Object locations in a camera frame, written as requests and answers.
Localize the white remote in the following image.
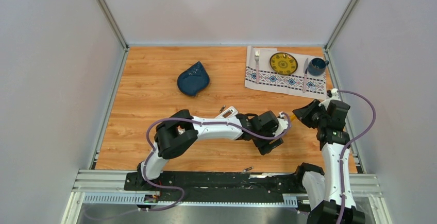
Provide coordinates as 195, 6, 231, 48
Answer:
215, 106, 239, 119

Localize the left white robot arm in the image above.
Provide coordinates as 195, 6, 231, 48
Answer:
137, 109, 291, 191

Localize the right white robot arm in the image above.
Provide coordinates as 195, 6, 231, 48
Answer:
293, 99, 365, 223

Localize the dark blue mug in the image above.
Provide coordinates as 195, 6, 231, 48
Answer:
307, 58, 330, 76

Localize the silver knife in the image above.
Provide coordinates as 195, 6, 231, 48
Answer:
302, 58, 309, 93

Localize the yellow patterned plate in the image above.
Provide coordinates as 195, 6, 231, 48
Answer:
269, 52, 298, 75

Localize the silver fork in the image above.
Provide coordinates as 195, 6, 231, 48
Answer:
254, 49, 260, 84

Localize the blue leaf-shaped dish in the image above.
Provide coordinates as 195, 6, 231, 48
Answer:
177, 61, 210, 97

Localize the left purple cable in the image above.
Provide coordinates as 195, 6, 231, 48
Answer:
83, 112, 292, 220

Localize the purple cable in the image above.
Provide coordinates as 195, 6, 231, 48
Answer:
83, 112, 292, 220
334, 90, 377, 224

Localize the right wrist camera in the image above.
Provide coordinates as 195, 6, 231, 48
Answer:
326, 88, 341, 103

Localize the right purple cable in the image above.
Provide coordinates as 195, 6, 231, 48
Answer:
334, 90, 377, 224

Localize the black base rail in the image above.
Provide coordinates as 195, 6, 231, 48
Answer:
123, 170, 328, 203

